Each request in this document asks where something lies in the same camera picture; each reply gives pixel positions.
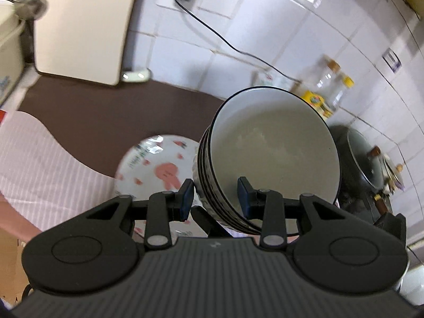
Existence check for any dark pot glass lid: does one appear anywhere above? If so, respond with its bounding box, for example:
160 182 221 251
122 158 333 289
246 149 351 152
329 125 387 193

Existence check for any white cutting board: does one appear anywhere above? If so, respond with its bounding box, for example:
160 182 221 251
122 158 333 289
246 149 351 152
34 0 144 87

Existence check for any white bowl black rim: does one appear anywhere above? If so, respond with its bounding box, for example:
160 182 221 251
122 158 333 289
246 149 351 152
205 119 266 236
201 126 259 234
210 86 342 236
197 132 252 233

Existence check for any pink striped cloth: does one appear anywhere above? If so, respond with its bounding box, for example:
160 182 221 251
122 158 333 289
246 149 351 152
0 111 134 236

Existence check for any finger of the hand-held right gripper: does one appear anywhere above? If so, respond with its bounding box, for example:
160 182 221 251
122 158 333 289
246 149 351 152
192 205 233 238

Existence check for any clear bottle yellow label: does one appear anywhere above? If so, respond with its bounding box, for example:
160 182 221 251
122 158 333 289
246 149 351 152
299 55 342 120

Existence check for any brown cardboard box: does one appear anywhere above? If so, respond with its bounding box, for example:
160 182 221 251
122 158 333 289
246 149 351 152
0 235 28 307

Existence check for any small white device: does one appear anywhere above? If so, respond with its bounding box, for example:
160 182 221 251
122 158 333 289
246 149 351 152
121 68 152 83

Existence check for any white plastic package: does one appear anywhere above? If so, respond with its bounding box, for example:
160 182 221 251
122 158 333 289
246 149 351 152
253 69 299 91

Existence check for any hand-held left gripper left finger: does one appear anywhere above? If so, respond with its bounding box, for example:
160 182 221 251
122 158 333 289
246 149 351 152
83 179 195 251

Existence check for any clear bottle yellow cap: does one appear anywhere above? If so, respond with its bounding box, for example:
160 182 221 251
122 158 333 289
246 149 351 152
328 73 356 114

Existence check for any black power cable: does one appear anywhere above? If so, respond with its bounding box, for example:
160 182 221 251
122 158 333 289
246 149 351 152
174 0 303 84

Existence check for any carrot print ceramic plate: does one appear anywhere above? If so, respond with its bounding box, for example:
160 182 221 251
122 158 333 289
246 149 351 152
114 134 207 239

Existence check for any lid with brown knob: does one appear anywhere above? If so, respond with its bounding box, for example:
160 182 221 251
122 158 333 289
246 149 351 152
380 152 405 195

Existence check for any small wall sticker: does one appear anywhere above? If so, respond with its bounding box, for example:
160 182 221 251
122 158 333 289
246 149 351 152
382 48 400 72

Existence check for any white box appliance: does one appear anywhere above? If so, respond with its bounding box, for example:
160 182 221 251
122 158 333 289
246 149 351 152
0 5 28 107

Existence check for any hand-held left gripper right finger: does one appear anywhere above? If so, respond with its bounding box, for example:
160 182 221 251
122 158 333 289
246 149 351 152
237 177 352 250

